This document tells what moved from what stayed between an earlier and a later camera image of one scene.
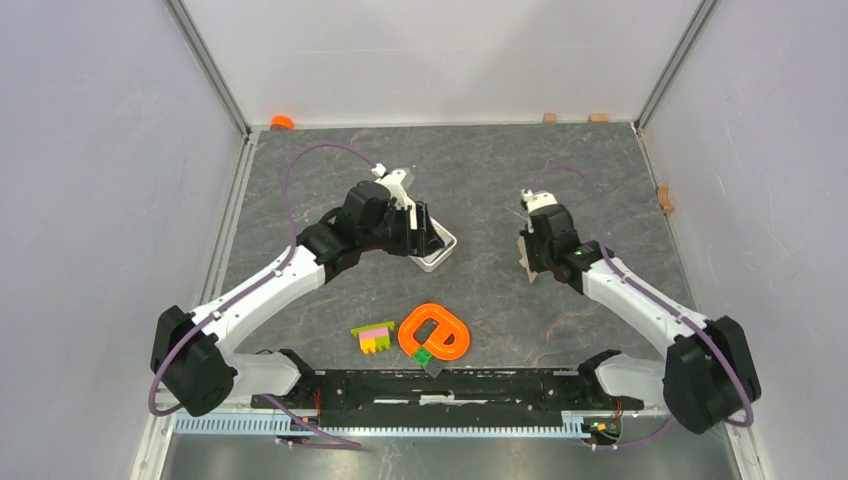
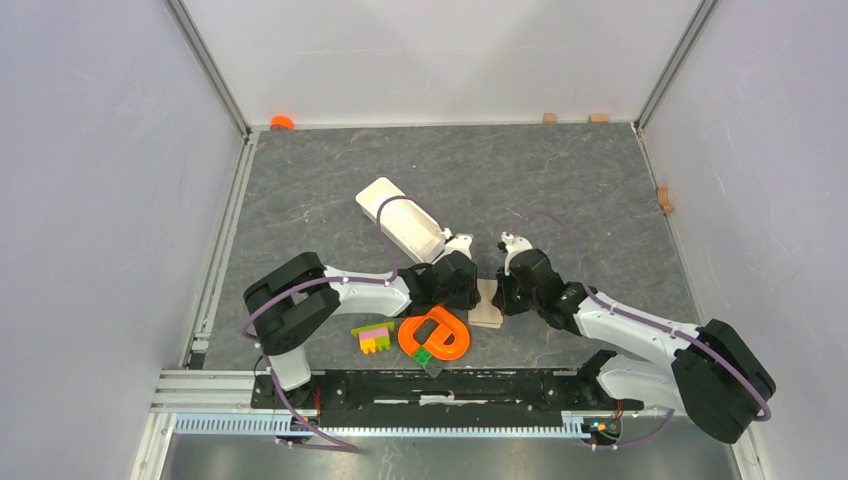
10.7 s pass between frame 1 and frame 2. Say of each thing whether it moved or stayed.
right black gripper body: moved
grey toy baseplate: stayed
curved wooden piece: stayed
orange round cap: stayed
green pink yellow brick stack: stayed
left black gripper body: moved
